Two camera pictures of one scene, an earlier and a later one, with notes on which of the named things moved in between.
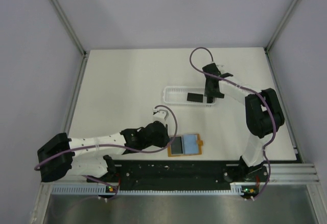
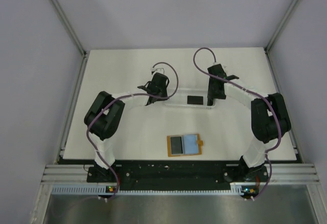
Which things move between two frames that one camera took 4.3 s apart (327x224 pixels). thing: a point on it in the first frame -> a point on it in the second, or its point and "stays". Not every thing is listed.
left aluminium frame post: x=63 y=16 stays
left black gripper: x=165 y=139 -> x=164 y=94
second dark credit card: x=177 y=145 stays
